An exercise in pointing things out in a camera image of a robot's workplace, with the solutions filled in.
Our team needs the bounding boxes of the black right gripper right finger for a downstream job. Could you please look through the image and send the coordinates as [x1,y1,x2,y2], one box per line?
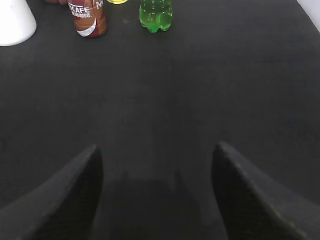
[211,142,320,240]

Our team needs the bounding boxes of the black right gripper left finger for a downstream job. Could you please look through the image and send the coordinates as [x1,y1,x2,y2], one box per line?
[0,145,104,240]

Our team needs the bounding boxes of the brown Nescafe coffee bottle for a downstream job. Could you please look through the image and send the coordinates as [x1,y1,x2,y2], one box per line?
[67,0,108,38]

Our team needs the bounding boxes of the white ceramic mug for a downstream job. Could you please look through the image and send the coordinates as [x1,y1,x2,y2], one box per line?
[0,0,37,46]

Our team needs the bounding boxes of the green Sprite bottle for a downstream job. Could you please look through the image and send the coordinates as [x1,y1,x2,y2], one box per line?
[139,0,173,34]

